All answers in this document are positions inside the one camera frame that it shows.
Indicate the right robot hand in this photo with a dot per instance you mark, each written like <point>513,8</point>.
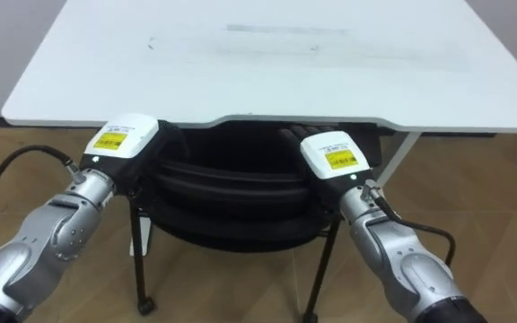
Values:
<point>335,154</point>

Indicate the black chair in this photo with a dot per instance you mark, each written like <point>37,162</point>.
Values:
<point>236,197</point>

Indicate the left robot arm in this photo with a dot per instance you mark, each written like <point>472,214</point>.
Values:
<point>43,244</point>

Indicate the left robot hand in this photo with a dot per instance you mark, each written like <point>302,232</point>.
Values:
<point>126,139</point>

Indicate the white desk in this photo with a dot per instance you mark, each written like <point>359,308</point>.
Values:
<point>267,63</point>

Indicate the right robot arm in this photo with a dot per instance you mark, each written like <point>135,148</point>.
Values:
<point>402,255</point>

